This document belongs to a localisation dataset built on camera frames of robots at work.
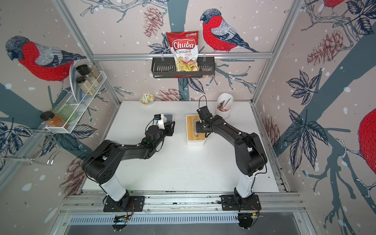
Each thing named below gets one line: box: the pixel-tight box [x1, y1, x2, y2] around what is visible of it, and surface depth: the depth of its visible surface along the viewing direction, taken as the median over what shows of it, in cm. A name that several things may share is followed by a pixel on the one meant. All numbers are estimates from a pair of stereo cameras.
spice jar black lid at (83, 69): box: [75, 64, 91, 76], surface depth 81 cm
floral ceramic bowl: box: [139, 93, 156, 106], surface depth 124 cm
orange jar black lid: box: [40, 111, 69, 129], surface depth 62 cm
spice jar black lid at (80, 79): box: [75, 76, 87, 84], surface depth 78 cm
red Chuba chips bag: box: [165, 30, 200, 72], surface depth 83 cm
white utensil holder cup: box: [215, 93, 235, 120], surface depth 106 cm
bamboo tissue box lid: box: [186, 114, 207, 142], surface depth 91 cm
